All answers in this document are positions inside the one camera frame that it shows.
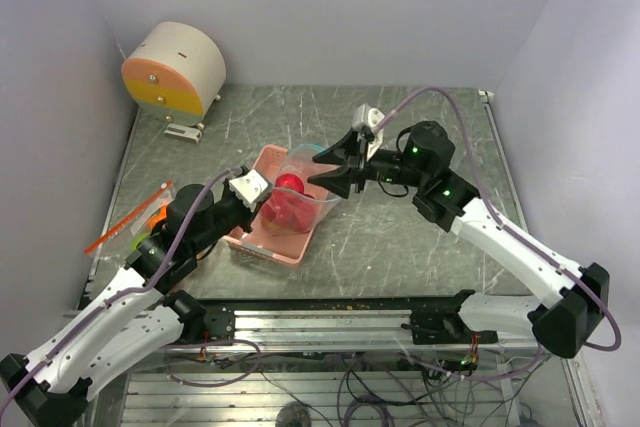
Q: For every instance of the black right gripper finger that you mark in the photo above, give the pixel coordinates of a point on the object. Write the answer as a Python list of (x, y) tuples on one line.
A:
[(337, 181), (345, 152)]

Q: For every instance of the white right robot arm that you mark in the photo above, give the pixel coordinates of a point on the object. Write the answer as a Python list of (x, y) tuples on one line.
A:
[(566, 301)]

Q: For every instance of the pink red apple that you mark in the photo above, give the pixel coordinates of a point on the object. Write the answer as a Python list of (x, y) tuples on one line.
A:
[(291, 182)]

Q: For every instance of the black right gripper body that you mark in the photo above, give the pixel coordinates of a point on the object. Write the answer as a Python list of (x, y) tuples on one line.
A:
[(386, 166)]

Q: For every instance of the clear bag blue zipper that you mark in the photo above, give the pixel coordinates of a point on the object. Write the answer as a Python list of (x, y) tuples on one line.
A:
[(274, 162)]

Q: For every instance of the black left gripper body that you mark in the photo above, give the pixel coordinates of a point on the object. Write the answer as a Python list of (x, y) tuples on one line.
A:
[(226, 216)]

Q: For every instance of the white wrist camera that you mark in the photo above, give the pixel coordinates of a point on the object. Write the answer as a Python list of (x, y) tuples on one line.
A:
[(365, 122), (252, 189)]

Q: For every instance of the pink perforated plastic basket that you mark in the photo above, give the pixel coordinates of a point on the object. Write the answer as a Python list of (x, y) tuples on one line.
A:
[(287, 249)]

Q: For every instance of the beige cylinder orange face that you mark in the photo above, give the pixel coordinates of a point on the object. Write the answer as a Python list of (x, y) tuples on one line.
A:
[(175, 73)]

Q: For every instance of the aluminium rail frame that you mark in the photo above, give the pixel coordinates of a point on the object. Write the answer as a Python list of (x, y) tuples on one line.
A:
[(369, 324)]

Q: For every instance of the clear bag orange zipper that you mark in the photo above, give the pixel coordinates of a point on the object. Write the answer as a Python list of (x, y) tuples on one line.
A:
[(115, 242)]

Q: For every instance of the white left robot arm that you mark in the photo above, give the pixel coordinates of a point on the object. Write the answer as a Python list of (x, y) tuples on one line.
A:
[(139, 311)]

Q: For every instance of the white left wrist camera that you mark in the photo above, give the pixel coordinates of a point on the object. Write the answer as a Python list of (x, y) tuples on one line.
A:
[(252, 189)]

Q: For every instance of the green apple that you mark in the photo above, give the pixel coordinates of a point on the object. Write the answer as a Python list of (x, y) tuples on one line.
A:
[(137, 240)]

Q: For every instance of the orange persimmon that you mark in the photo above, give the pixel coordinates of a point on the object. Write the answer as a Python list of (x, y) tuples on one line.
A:
[(157, 217)]

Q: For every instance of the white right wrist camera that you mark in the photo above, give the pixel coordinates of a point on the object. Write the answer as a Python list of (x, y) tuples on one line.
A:
[(365, 122)]

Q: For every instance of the red striped apple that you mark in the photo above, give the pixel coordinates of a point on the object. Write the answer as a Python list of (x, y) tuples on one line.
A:
[(287, 212)]

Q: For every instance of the small white bracket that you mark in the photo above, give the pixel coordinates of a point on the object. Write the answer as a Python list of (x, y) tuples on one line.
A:
[(183, 133)]

